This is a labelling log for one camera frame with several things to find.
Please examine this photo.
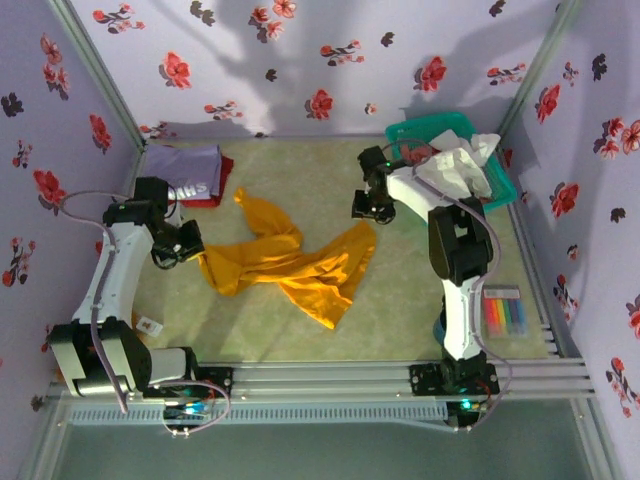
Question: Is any white t-shirt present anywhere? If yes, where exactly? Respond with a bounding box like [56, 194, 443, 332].
[414, 128, 502, 199]

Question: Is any orange t-shirt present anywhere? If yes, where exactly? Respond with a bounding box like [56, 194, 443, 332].
[198, 187, 377, 331]

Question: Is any white paper tag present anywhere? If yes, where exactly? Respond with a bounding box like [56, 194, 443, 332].
[135, 315, 165, 337]

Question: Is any lavender folded printed t-shirt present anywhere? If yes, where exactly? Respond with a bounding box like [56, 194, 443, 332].
[142, 144, 224, 199]

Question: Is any teal plastic basket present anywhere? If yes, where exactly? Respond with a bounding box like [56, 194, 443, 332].
[384, 110, 518, 217]

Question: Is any pale green table mat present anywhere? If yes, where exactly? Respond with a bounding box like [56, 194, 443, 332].
[102, 137, 551, 364]

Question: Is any pack of coloured markers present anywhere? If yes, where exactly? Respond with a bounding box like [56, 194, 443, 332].
[482, 284, 530, 341]

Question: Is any thin aluminium wall rail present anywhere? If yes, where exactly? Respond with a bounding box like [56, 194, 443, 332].
[142, 130, 504, 144]

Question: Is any grey left arm cable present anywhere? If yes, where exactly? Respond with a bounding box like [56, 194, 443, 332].
[58, 188, 232, 440]

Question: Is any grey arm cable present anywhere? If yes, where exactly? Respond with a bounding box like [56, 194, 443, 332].
[380, 138, 514, 434]
[58, 188, 232, 440]

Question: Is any grey right arm cable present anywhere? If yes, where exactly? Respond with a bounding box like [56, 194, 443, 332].
[380, 138, 514, 434]

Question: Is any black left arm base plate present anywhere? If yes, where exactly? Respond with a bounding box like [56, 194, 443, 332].
[143, 366, 235, 400]

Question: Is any long aluminium mounting rail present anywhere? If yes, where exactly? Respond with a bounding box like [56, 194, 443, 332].
[47, 359, 597, 402]

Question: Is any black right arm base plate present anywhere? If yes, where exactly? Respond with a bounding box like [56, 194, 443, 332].
[408, 363, 501, 397]

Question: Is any white slotted cable duct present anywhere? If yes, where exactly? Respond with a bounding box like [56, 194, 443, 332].
[64, 402, 450, 427]

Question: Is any aluminium corner post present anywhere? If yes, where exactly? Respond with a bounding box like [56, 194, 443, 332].
[498, 0, 585, 139]
[45, 0, 149, 149]

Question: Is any aluminium frame leg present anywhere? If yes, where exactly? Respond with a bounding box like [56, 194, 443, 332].
[569, 397, 624, 480]
[17, 397, 71, 480]

